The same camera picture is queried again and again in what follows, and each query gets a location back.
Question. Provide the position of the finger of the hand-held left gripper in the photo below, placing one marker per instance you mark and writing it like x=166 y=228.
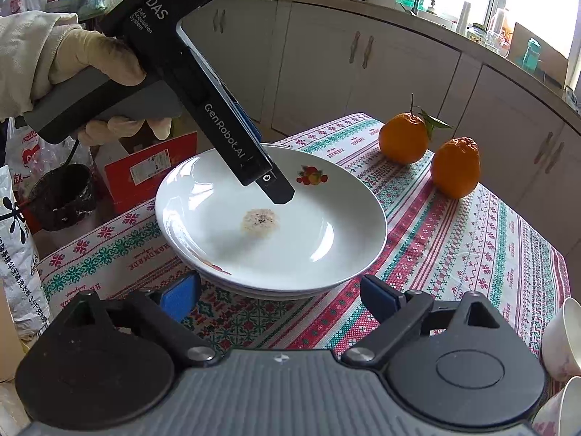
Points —
x=279 y=190

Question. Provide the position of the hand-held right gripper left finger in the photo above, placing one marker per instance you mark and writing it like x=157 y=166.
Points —
x=181 y=295

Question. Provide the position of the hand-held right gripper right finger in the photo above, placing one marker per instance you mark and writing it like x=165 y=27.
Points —
x=381 y=297

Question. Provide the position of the white flower-print plate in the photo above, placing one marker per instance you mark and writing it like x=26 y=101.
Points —
x=218 y=272
x=295 y=236
x=272 y=296

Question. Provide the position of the white ceramic bowl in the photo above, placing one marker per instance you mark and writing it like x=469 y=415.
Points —
x=563 y=340
x=563 y=413

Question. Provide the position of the person's left forearm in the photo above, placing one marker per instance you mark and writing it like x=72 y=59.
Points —
x=22 y=63

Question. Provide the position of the person's left hand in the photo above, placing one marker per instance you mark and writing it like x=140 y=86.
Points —
x=90 y=54

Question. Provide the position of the patterned striped tablecloth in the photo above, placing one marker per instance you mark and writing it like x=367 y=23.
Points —
x=431 y=254

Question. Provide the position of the red cardboard box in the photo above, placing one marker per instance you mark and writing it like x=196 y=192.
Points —
x=145 y=168

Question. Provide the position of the orange with leafy stem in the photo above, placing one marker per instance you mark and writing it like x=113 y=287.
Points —
x=401 y=141

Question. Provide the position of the bumpy orange without leaf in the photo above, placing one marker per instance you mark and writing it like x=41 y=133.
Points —
x=456 y=170

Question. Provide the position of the black plastic pot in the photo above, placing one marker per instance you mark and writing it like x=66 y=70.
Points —
x=61 y=200

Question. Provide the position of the white printed sack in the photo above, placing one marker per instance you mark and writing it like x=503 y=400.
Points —
x=18 y=259

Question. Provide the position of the white kitchen cabinets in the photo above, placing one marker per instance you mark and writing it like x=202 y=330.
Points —
x=408 y=63

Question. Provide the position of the red and white plastic bag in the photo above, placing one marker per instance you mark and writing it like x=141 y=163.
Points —
x=27 y=152

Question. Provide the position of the pale kitchen countertop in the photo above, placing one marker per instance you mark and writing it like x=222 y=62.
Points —
x=386 y=16

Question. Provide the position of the glass jar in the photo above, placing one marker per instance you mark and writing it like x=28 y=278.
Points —
x=476 y=32

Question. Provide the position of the teal plastic bottle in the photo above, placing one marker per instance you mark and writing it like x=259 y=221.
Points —
x=531 y=54

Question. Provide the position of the brown cardboard carton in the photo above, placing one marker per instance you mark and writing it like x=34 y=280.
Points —
x=551 y=57

